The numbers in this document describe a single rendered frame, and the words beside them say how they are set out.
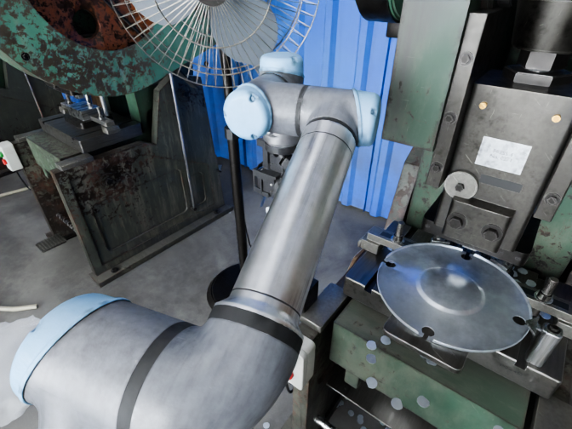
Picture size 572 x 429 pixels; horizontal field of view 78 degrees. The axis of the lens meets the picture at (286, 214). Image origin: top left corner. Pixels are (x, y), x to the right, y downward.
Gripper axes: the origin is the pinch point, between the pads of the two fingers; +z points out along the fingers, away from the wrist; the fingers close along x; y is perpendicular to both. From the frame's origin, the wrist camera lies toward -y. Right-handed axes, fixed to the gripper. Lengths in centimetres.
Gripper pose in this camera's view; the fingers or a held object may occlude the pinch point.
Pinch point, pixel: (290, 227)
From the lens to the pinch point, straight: 78.3
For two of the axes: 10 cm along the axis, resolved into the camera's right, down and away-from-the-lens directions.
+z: 0.0, 8.2, 5.7
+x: -6.1, 4.5, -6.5
